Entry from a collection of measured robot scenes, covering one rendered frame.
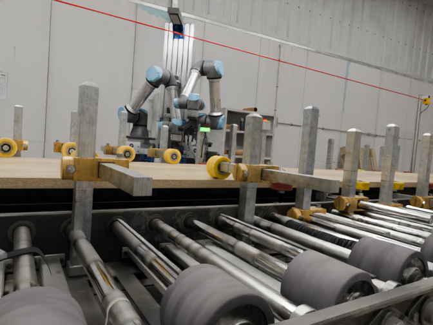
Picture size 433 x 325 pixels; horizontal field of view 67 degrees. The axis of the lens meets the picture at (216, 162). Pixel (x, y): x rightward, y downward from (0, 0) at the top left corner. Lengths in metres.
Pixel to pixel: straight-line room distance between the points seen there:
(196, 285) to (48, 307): 0.16
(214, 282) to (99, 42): 4.37
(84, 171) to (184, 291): 0.40
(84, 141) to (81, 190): 0.10
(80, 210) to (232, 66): 4.67
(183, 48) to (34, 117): 2.21
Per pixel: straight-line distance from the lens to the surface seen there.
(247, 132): 0.94
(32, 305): 0.37
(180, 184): 1.05
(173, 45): 2.99
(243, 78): 5.36
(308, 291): 0.52
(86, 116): 0.74
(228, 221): 0.92
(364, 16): 7.49
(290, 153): 5.89
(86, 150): 0.74
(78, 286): 0.75
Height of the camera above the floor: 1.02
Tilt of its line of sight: 3 degrees down
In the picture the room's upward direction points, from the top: 4 degrees clockwise
